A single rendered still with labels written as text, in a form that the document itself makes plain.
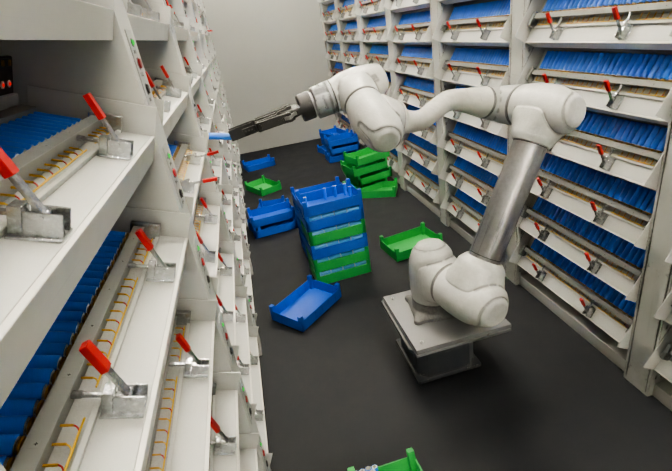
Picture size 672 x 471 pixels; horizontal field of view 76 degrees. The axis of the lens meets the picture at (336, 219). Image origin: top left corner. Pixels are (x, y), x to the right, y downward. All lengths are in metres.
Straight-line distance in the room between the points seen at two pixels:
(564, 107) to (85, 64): 1.13
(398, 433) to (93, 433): 1.19
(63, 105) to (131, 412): 0.52
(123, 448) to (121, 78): 0.56
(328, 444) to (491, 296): 0.71
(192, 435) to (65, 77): 0.59
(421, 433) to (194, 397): 0.94
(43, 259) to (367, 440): 1.31
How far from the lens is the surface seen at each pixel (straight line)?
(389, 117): 1.04
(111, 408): 0.51
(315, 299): 2.18
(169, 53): 1.50
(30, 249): 0.40
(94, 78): 0.82
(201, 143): 1.53
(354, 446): 1.56
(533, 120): 1.37
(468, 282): 1.36
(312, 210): 2.08
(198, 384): 0.82
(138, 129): 0.82
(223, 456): 0.97
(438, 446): 1.54
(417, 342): 1.52
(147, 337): 0.61
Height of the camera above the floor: 1.23
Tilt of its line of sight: 24 degrees down
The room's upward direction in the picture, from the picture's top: 9 degrees counter-clockwise
